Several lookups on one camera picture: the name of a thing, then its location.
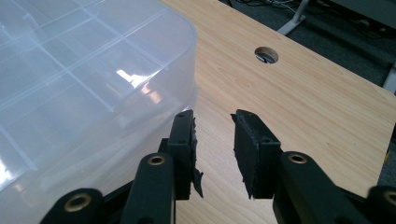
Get grey metal stand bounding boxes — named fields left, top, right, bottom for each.
left=276, top=0, right=311, bottom=36

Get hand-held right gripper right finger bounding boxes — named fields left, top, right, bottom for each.
left=230, top=109, right=283, bottom=200

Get tangle of floor cables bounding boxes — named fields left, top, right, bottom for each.
left=230, top=0, right=301, bottom=14

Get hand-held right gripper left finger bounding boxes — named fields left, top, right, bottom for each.
left=167, top=109, right=205, bottom=201

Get clear plastic tiered storage box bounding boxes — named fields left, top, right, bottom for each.
left=0, top=0, right=199, bottom=224

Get white metal leg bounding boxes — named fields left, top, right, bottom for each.
left=382, top=66, right=396, bottom=94

